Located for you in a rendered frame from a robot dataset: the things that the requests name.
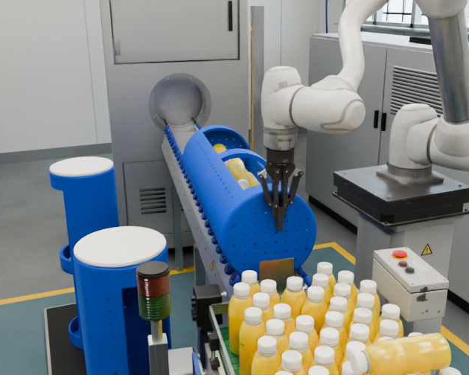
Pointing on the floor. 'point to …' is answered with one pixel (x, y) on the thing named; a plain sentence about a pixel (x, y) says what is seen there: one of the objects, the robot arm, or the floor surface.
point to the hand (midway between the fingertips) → (279, 217)
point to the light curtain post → (257, 57)
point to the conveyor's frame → (208, 356)
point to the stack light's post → (158, 356)
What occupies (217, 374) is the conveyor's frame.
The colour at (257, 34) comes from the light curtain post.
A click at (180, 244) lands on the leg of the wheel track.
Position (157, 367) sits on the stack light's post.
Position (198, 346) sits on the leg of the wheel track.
